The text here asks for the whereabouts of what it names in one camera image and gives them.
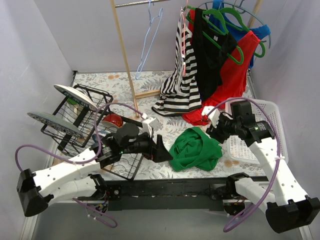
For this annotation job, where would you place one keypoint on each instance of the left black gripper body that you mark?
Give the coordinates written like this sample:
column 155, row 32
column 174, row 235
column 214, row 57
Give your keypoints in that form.
column 153, row 149

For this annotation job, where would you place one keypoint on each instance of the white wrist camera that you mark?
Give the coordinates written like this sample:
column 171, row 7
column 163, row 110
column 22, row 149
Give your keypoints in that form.
column 210, row 115
column 150, row 124

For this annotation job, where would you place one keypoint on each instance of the wooden clothes rack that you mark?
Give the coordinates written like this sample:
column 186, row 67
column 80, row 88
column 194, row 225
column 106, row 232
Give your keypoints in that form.
column 151, row 93

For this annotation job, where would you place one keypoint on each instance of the blue tank top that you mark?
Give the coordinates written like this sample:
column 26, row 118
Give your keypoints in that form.
column 247, row 41

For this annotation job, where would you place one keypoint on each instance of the grey patterned plate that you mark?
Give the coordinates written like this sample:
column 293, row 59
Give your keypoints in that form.
column 56, row 123

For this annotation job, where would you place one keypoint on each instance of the white plastic basket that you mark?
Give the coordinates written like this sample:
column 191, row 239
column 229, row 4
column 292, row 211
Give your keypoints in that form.
column 267, row 118

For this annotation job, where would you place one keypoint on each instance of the green tank top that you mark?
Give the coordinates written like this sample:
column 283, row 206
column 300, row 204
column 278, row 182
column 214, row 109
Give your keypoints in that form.
column 193, row 148

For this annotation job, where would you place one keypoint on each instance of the white patterned plate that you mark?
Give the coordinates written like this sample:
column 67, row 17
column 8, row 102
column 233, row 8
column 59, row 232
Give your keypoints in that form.
column 77, row 96

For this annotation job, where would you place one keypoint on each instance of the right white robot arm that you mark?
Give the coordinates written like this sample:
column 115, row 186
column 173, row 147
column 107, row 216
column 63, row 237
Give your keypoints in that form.
column 284, row 202

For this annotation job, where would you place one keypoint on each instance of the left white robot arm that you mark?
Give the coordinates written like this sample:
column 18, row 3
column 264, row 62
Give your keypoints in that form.
column 77, row 178

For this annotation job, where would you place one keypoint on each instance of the black tank top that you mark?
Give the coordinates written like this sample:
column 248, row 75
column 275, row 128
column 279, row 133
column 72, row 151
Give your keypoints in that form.
column 210, row 49

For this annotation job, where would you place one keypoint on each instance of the green hanger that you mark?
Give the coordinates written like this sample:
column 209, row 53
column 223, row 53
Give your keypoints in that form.
column 219, row 16
column 232, row 11

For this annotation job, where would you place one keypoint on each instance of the black wire dish rack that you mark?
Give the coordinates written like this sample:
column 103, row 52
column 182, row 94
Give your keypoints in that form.
column 83, row 118

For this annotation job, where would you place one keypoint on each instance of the green hanger rear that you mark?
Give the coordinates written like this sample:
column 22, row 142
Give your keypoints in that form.
column 232, row 11

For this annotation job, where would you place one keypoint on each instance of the pink hanger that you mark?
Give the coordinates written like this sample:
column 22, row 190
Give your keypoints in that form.
column 183, row 39

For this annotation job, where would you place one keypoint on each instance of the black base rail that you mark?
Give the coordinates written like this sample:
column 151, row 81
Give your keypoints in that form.
column 166, row 194

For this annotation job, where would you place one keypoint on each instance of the green hanger front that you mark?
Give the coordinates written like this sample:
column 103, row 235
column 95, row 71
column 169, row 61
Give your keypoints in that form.
column 219, row 16

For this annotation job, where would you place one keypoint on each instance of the black white striped top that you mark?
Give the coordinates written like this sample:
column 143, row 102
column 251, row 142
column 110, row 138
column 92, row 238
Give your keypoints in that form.
column 180, row 94

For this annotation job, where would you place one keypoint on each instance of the red bowl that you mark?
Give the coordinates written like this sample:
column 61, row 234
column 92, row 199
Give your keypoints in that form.
column 112, row 120

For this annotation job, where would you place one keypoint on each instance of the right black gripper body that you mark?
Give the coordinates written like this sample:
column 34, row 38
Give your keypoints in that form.
column 215, row 130

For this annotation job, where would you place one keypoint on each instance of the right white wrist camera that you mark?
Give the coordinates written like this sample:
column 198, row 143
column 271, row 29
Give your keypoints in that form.
column 210, row 115

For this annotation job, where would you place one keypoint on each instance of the red tank top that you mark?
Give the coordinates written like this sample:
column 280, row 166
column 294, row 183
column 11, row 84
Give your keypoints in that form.
column 234, row 80

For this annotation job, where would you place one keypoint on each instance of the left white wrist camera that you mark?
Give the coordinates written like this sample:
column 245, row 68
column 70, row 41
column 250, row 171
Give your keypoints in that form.
column 150, row 124

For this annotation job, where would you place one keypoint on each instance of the blue white bowl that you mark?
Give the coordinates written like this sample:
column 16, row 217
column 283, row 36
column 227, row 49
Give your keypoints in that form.
column 100, row 135

